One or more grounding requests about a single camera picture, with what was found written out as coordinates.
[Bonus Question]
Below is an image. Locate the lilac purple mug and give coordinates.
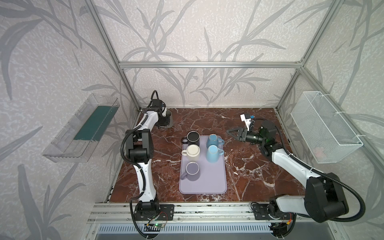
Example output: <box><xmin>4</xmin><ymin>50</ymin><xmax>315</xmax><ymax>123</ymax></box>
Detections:
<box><xmin>181</xmin><ymin>162</ymin><xmax>201</xmax><ymax>182</ymax></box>

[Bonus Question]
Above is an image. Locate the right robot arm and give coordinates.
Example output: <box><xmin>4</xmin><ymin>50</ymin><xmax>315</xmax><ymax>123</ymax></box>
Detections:
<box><xmin>227</xmin><ymin>119</ymin><xmax>366</xmax><ymax>223</ymax></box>

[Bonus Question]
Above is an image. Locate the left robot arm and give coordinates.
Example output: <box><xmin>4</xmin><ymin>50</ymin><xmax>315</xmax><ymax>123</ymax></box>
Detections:
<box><xmin>120</xmin><ymin>90</ymin><xmax>173</xmax><ymax>215</ymax></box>

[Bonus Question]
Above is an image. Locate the blue mug rear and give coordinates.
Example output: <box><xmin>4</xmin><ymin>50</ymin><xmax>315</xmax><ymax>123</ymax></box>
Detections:
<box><xmin>206</xmin><ymin>134</ymin><xmax>225</xmax><ymax>148</ymax></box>

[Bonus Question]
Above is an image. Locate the light blue mug front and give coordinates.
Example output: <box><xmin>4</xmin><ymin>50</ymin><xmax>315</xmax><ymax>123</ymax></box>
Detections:
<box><xmin>206</xmin><ymin>145</ymin><xmax>224</xmax><ymax>163</ymax></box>

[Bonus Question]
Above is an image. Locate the black mug white rim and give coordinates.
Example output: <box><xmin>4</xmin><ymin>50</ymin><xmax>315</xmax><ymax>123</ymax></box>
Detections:
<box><xmin>181</xmin><ymin>131</ymin><xmax>200</xmax><ymax>146</ymax></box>

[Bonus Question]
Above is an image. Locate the cream white mug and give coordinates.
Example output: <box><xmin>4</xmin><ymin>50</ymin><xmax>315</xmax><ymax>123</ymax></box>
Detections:
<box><xmin>182</xmin><ymin>145</ymin><xmax>201</xmax><ymax>162</ymax></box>

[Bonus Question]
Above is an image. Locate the lilac rectangular tray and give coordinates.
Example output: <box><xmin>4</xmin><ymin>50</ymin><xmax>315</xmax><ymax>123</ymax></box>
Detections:
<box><xmin>179</xmin><ymin>136</ymin><xmax>227</xmax><ymax>195</ymax></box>

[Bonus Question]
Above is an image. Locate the small green circuit board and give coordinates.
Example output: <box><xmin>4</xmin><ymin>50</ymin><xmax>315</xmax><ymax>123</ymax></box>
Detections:
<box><xmin>146</xmin><ymin>223</ymin><xmax>167</xmax><ymax>231</ymax></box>

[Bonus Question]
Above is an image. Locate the white slotted vent strip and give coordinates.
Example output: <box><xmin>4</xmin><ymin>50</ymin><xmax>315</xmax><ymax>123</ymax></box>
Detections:
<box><xmin>98</xmin><ymin>223</ymin><xmax>271</xmax><ymax>234</ymax></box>

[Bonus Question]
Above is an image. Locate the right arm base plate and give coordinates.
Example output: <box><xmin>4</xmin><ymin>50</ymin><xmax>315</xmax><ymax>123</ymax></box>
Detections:
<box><xmin>250</xmin><ymin>202</ymin><xmax>292</xmax><ymax>222</ymax></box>

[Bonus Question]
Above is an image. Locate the white wire mesh basket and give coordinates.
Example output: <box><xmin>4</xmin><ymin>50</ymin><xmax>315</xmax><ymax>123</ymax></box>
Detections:
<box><xmin>291</xmin><ymin>91</ymin><xmax>364</xmax><ymax>164</ymax></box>

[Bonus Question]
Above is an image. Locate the clear plastic wall bin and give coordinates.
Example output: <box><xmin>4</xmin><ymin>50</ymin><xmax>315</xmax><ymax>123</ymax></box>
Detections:
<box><xmin>42</xmin><ymin>94</ymin><xmax>120</xmax><ymax>163</ymax></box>

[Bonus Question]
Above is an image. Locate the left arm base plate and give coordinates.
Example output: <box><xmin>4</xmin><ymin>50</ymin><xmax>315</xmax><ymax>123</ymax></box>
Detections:
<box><xmin>134</xmin><ymin>204</ymin><xmax>175</xmax><ymax>221</ymax></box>

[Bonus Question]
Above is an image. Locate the aluminium front rail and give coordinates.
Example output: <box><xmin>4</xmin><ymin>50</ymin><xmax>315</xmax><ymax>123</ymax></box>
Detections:
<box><xmin>86</xmin><ymin>201</ymin><xmax>340</xmax><ymax>224</ymax></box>

